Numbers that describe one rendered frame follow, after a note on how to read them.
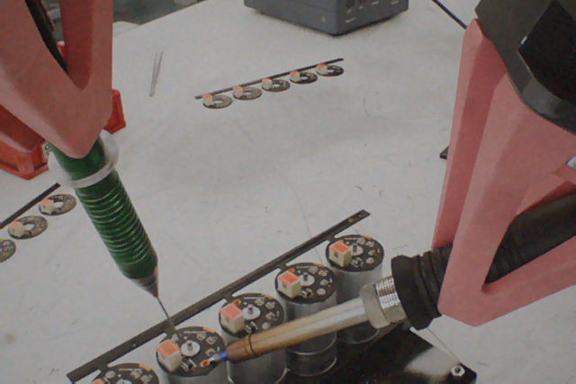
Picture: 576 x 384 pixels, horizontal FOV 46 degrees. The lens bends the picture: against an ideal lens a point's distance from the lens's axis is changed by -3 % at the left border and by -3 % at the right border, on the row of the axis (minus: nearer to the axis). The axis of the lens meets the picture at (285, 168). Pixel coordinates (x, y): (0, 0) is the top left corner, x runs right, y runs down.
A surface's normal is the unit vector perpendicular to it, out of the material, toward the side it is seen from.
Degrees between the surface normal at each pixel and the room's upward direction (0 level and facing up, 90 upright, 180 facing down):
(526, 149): 109
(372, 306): 39
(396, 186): 0
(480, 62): 88
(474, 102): 88
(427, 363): 0
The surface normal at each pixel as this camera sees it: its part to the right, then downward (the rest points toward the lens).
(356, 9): 0.66, 0.36
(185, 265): -0.04, -0.86
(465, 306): -0.14, 0.63
